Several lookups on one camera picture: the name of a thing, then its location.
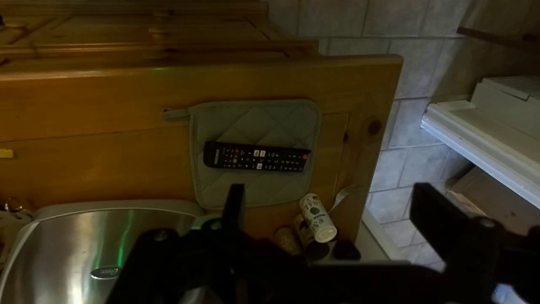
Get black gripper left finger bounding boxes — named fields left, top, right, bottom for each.
left=221, top=182, right=248, bottom=228

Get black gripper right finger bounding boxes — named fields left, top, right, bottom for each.
left=408, top=181, right=496, bottom=260

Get black remote control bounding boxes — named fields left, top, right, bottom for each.
left=201, top=140, right=312, bottom=175

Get brown cardboard box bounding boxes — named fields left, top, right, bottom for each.
left=447, top=167, right=540, bottom=238

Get grey quilted pot holder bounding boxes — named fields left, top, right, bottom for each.
left=162, top=99, right=324, bottom=211

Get white plastic spice bottle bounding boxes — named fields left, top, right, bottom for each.
left=297, top=191, right=339, bottom=245

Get silver two-slot toaster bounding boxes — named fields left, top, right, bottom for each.
left=0, top=199, right=207, bottom=304

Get pine wood cabinet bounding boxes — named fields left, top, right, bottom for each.
left=0, top=0, right=324, bottom=74

